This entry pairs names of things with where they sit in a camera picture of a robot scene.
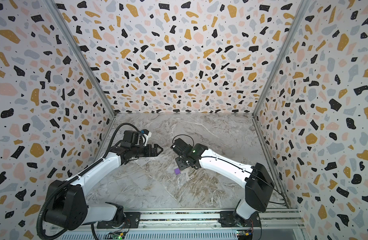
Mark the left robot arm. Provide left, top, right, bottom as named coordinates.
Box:
left=37, top=130, right=163, bottom=231

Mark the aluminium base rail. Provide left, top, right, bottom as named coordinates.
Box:
left=60, top=209, right=309, bottom=240

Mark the purple cube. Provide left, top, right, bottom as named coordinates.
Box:
left=174, top=168, right=181, bottom=175

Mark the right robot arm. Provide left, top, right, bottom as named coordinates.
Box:
left=171, top=138, right=275, bottom=226

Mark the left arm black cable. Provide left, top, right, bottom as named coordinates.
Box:
left=36, top=122, right=141, bottom=240

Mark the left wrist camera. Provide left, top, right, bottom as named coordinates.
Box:
left=141, top=129, right=152, bottom=146

